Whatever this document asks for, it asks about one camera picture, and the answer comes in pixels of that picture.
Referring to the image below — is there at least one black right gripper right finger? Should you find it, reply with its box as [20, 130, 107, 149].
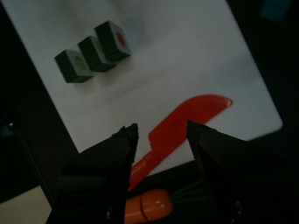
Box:
[185, 119, 283, 224]

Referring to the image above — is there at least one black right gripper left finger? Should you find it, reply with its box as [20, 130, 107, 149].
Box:
[45, 122, 140, 224]

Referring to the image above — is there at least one toy sushi piece red centre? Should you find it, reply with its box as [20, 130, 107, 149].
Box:
[93, 20, 132, 61]

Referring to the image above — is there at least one red toy knife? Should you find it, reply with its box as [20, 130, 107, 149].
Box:
[127, 94, 233, 193]

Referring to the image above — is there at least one toy sushi piece green centre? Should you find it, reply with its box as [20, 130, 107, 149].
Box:
[53, 48, 96, 84]

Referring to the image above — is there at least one toy sushi piece plain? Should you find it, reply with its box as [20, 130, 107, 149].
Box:
[76, 35, 117, 74]

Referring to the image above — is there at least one white cutting board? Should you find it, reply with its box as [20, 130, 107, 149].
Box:
[0, 0, 284, 178]

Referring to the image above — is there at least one orange toy carrot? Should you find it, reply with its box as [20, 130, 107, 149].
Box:
[123, 178, 211, 224]

